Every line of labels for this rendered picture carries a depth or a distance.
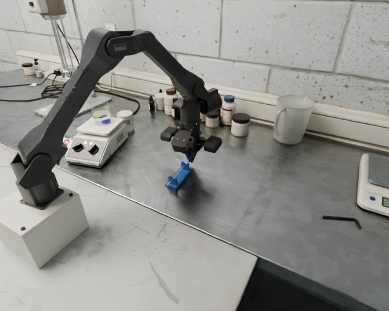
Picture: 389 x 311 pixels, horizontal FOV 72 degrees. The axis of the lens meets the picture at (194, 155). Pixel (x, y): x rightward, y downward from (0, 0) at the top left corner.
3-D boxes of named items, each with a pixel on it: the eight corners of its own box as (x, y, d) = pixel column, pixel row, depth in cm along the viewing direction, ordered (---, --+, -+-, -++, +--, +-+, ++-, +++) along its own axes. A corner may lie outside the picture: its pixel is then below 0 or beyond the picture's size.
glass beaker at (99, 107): (93, 120, 96) (88, 97, 91) (112, 118, 97) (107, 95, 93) (93, 129, 90) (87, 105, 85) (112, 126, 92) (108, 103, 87)
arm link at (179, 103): (183, 102, 70) (209, 94, 75) (170, 96, 73) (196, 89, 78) (183, 126, 73) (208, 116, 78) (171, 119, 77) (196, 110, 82)
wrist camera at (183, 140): (177, 123, 78) (166, 134, 73) (200, 128, 75) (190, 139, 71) (178, 140, 82) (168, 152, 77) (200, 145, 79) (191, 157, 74)
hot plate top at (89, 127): (107, 136, 87) (107, 134, 86) (75, 132, 89) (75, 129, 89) (124, 120, 96) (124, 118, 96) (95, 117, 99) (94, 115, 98)
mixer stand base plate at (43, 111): (62, 123, 113) (62, 120, 112) (33, 113, 121) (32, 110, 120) (113, 99, 134) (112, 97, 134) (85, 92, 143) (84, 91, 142)
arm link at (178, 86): (104, 49, 50) (134, 2, 50) (86, 42, 55) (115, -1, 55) (189, 119, 72) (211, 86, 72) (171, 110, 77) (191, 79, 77)
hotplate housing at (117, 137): (101, 170, 85) (96, 148, 80) (65, 163, 87) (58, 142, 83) (131, 136, 103) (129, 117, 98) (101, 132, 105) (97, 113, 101)
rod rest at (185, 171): (176, 190, 77) (176, 180, 75) (166, 187, 78) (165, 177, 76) (191, 171, 84) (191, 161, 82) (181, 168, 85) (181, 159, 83)
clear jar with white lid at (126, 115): (137, 132, 105) (134, 114, 101) (123, 136, 103) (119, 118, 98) (131, 126, 110) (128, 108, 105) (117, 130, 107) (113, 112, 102)
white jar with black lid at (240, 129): (235, 138, 102) (237, 121, 98) (228, 130, 107) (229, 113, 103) (251, 135, 103) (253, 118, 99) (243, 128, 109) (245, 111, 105)
